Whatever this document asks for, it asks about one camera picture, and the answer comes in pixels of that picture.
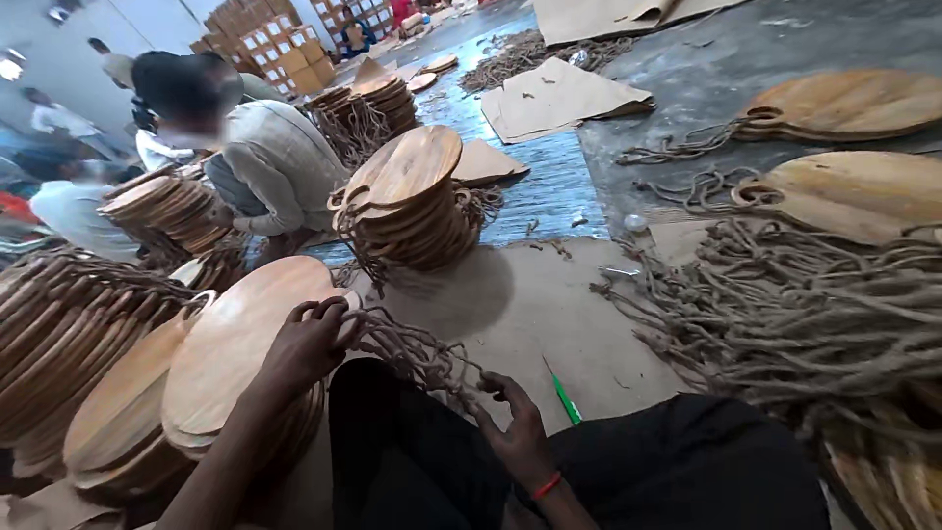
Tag person's legs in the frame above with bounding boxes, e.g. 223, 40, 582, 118
329, 358, 833, 530

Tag person's right forearm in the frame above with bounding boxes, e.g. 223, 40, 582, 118
531, 473, 602, 530

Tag pale round wooden board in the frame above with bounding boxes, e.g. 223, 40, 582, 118
162, 255, 363, 450

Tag brown paper piece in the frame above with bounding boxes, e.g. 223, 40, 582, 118
450, 138, 530, 188

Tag large pile of ropes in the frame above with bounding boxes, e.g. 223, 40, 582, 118
592, 217, 942, 443

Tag large brown paper sheet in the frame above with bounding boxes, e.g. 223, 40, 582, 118
533, 0, 750, 47

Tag blue striped floor mat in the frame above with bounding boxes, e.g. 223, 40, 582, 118
324, 7, 612, 267

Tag brown paper floor sheet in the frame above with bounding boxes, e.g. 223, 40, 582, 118
294, 237, 700, 435

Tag yellowish wooden paddle board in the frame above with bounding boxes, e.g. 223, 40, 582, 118
637, 151, 942, 245

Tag person's left forearm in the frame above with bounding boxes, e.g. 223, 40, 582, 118
155, 374, 306, 530

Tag person's left hand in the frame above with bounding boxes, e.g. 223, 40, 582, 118
258, 295, 363, 393

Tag stack of brown round boards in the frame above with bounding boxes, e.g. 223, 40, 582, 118
98, 163, 234, 257

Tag stack of dark-edged boards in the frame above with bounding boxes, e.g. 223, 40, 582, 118
168, 234, 250, 294

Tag stack of pale boards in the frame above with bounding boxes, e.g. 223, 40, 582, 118
180, 379, 326, 483

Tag green pointed tool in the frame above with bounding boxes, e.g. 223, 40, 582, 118
542, 355, 583, 426

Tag person's right hand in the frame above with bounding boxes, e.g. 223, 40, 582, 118
470, 371, 559, 493

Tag heap of loose ropes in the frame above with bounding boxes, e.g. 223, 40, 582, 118
460, 29, 638, 94

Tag stack of labelled cardboard boxes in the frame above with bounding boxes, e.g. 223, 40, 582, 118
310, 0, 395, 60

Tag folded brown paper sheets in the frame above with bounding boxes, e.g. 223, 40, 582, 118
480, 56, 655, 145

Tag tall stack of round boards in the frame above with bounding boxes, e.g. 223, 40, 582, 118
328, 124, 484, 273

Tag bundle of twisted brown cords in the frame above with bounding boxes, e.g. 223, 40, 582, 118
349, 305, 488, 416

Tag stack of roped wooden boards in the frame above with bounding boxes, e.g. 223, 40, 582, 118
303, 59, 418, 170

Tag stack of oval orange-brown boards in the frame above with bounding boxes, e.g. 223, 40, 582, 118
63, 291, 216, 504

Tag dark-streaked wooden boards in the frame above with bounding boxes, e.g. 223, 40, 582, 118
818, 383, 942, 530

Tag orange wooden paddle boards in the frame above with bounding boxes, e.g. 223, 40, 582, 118
617, 68, 942, 164

